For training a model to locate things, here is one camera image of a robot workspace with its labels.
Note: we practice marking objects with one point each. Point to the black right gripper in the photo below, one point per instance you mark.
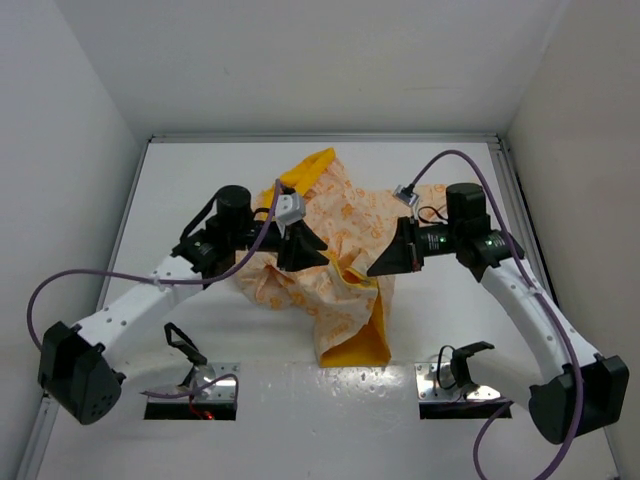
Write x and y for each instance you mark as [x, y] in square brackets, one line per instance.
[401, 257]

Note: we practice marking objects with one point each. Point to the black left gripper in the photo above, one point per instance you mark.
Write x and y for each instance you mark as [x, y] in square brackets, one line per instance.
[298, 247]

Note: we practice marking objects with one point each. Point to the orange patterned yellow-lined jacket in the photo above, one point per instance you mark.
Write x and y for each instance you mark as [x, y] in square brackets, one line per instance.
[350, 310]

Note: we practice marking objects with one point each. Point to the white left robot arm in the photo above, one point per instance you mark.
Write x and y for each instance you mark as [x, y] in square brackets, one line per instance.
[76, 366]

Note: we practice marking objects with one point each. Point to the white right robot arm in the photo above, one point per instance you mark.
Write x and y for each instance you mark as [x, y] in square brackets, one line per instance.
[571, 378]

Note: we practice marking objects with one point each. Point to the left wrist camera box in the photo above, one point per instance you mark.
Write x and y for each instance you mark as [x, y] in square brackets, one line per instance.
[290, 208]

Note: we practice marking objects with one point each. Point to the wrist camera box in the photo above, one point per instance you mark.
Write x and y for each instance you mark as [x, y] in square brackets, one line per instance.
[290, 208]
[407, 195]

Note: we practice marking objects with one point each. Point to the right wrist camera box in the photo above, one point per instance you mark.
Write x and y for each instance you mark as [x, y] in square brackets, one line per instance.
[407, 195]

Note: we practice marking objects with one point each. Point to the aluminium frame rail right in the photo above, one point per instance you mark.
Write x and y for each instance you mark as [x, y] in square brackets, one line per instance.
[580, 458]

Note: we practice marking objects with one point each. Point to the aluminium frame rail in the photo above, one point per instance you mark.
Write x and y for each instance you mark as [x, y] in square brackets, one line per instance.
[580, 458]
[326, 137]

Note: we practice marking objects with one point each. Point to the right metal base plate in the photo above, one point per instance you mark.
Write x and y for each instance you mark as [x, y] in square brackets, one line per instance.
[430, 386]

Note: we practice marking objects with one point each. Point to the metal base plate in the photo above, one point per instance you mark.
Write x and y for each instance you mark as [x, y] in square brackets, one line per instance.
[430, 386]
[216, 383]

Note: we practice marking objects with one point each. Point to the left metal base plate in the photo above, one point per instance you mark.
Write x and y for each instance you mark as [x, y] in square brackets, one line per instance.
[216, 383]

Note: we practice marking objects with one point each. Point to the aluminium frame rail back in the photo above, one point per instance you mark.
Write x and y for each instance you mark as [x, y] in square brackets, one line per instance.
[326, 137]

